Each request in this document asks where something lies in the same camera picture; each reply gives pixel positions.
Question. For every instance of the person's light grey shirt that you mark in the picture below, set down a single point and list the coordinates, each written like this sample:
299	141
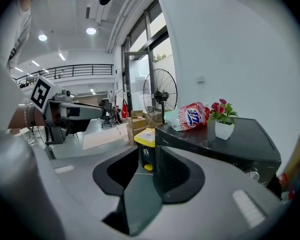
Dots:
5	59

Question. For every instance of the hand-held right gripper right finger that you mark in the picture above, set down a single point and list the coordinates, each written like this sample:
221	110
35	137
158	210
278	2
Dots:
180	179

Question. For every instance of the black standing fan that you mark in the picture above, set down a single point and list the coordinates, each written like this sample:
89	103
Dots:
162	96

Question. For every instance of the stack of cardboard boxes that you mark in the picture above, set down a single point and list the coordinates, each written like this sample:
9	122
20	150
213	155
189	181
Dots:
136	124

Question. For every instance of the black bin with yellow lid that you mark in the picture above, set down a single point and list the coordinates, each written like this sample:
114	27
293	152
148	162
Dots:
146	149

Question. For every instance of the black-framed glass window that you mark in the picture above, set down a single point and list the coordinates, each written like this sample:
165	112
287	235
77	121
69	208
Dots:
145	59

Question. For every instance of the white wall device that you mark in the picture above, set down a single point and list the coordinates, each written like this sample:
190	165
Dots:
201	79

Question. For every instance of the round ceiling light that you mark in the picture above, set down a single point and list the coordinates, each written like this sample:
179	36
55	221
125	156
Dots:
42	37
91	30

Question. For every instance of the red hanging bag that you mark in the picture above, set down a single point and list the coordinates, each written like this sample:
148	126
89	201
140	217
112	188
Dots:
125	111

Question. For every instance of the pink detergent bag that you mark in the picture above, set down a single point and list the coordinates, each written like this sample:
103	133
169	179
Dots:
190	117

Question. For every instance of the black balcony railing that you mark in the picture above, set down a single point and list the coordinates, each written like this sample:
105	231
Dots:
72	70

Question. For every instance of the black office chair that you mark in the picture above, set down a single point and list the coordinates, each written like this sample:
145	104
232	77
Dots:
106	111

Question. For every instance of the brown cardboard sheet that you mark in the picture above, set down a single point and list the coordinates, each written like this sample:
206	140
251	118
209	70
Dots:
298	154

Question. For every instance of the black washing machine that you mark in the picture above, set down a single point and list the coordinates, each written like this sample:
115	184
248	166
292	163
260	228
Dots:
240	146

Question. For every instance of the potted red flower plant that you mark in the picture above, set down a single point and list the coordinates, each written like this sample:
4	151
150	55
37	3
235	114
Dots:
223	129

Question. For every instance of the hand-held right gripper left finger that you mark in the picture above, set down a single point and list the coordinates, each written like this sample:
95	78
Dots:
115	174

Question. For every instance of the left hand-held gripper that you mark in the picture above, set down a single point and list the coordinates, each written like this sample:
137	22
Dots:
85	111

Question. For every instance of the person's left forearm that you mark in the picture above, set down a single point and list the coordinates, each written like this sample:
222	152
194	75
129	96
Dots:
17	119

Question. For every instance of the flat cardboard on floor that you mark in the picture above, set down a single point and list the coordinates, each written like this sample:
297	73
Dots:
102	137

